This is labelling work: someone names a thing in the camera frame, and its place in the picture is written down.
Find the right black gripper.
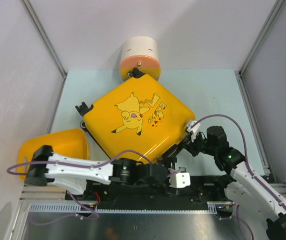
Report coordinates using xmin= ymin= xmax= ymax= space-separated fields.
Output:
xmin=180 ymin=129 xmax=216 ymax=158

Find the yellow Pikachu suitcase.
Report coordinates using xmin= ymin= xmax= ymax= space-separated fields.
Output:
xmin=75 ymin=68 xmax=195 ymax=164

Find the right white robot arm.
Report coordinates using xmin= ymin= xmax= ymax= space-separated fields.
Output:
xmin=162 ymin=124 xmax=286 ymax=240

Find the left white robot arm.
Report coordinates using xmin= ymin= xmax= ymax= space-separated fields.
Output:
xmin=24 ymin=145 xmax=176 ymax=200

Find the yellow plastic basket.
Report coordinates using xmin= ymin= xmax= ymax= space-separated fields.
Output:
xmin=17 ymin=128 xmax=90 ymax=182

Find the pastel round drawer box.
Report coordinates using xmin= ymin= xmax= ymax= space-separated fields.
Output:
xmin=119 ymin=36 xmax=161 ymax=80

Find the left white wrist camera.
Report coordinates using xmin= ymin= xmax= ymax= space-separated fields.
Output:
xmin=168 ymin=167 xmax=191 ymax=189

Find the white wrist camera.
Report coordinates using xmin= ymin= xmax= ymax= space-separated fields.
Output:
xmin=185 ymin=120 xmax=201 ymax=143
xmin=168 ymin=167 xmax=191 ymax=189

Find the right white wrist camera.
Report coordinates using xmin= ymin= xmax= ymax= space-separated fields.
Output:
xmin=185 ymin=120 xmax=201 ymax=143

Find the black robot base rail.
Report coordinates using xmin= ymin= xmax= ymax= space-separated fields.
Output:
xmin=73 ymin=176 xmax=235 ymax=212

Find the white slotted cable duct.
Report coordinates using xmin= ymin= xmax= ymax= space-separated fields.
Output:
xmin=27 ymin=201 xmax=233 ymax=215

